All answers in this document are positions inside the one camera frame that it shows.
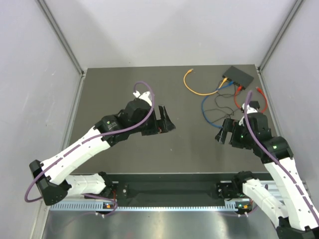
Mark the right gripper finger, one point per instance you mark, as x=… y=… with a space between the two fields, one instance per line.
x=227 y=126
x=221 y=136

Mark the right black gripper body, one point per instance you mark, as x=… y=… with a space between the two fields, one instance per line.
x=240 y=137

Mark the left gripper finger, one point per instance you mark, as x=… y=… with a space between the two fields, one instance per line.
x=162 y=111
x=169 y=124

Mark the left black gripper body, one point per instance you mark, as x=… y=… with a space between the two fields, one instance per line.
x=152 y=126

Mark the black network switch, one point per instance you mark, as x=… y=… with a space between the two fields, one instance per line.
x=238 y=77

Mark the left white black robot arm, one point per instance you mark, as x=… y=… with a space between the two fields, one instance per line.
x=54 y=177

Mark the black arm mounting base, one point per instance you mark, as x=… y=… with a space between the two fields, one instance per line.
x=171 y=190

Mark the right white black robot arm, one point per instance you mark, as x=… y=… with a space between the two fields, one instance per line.
x=294 y=216

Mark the black power adapter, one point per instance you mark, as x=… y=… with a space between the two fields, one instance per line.
x=254 y=104

